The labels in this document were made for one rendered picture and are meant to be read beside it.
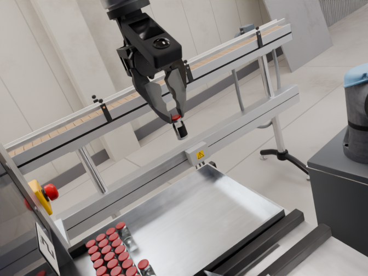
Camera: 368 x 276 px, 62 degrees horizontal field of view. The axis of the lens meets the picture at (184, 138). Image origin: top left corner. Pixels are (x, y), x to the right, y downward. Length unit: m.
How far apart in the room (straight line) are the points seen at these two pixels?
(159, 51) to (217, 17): 3.61
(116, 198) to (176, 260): 1.03
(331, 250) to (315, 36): 4.04
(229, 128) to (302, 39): 2.66
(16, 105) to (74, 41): 0.75
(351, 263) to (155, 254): 0.34
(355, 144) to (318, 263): 0.41
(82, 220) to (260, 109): 1.18
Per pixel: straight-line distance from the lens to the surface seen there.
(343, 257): 0.57
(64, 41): 2.93
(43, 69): 3.08
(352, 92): 0.83
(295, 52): 4.14
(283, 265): 0.54
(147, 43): 0.46
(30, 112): 3.08
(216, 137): 1.77
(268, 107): 1.97
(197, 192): 0.75
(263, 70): 1.94
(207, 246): 0.62
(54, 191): 0.79
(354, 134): 0.89
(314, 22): 4.53
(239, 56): 1.75
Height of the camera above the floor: 1.32
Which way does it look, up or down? 25 degrees down
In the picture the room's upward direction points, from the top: 20 degrees counter-clockwise
